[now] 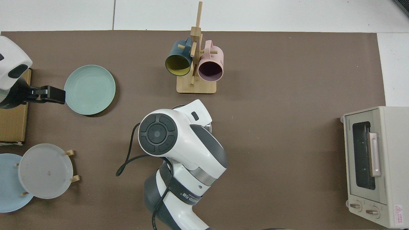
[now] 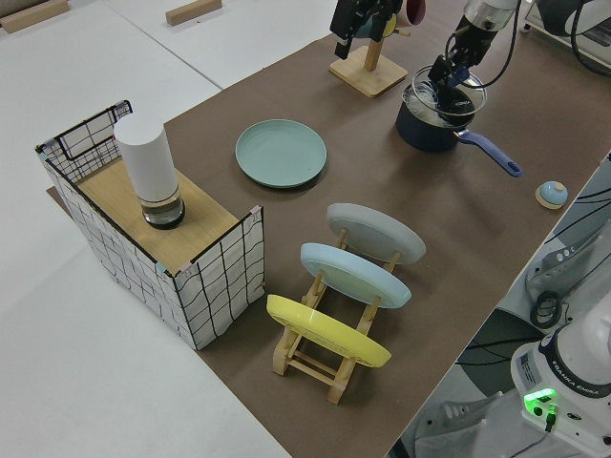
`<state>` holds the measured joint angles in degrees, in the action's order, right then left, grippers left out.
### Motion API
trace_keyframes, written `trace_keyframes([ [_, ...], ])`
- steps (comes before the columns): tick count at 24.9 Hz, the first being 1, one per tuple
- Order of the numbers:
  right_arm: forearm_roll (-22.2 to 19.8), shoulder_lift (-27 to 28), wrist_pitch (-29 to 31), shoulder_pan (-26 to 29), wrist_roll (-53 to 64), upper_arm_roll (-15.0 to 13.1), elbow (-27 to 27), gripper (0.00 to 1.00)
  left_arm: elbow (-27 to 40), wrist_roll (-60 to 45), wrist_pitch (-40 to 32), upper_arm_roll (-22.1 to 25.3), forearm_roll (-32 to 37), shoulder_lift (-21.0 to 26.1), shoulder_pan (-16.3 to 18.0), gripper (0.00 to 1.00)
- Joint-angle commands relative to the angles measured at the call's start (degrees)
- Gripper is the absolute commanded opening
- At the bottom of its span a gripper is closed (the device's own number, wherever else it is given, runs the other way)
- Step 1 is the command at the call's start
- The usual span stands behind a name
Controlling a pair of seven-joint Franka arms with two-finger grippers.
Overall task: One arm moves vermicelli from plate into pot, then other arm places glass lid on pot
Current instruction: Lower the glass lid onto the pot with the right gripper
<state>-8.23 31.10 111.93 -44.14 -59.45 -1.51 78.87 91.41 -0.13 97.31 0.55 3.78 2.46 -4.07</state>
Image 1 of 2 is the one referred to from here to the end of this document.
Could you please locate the teal plate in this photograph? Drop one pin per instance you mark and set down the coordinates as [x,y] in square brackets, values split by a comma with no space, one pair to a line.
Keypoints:
[91,91]

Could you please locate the grey plate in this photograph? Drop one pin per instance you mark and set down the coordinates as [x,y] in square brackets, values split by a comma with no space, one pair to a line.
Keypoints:
[44,172]

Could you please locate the wooden plate rack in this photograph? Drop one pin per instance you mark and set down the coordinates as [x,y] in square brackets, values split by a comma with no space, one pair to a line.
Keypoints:
[76,178]

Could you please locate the light blue plate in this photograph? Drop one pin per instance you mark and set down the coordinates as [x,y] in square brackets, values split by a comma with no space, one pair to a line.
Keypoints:
[9,198]

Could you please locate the dark teal cup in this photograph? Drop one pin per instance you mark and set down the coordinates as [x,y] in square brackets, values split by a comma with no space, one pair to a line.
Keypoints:
[175,49]

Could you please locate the wooden cup stand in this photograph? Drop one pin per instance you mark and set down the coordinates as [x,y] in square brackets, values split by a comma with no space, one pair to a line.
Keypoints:
[196,88]

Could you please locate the pink cup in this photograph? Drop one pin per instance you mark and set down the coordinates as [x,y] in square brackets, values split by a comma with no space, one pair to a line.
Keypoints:
[214,56]

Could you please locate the brown table cloth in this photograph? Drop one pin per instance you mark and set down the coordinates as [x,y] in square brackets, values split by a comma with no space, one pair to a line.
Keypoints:
[287,95]

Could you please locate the pale toaster oven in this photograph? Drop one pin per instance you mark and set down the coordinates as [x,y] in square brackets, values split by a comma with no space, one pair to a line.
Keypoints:
[393,143]

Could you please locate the dark ribbed object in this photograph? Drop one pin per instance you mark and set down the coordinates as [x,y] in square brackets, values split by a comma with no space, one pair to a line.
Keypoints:
[404,4]

